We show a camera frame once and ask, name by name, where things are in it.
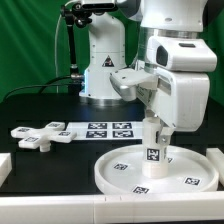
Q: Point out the white right fence block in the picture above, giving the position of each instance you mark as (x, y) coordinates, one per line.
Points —
(216, 157)

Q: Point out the white fence block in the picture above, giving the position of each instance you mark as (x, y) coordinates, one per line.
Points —
(5, 166)
(216, 157)

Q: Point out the white marker tag sheet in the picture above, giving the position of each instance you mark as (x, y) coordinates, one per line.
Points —
(106, 130)

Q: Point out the white cross-shaped table base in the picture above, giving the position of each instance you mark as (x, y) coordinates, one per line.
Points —
(32, 138)

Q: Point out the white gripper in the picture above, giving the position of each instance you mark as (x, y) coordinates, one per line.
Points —
(179, 99)

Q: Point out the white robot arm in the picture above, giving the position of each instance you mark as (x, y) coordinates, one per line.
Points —
(168, 40)

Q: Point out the white left fence block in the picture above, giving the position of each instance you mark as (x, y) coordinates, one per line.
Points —
(5, 166)

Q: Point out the white front fence rail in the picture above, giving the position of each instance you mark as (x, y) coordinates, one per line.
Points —
(110, 209)

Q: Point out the white round table top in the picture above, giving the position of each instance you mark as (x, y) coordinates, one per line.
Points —
(120, 172)

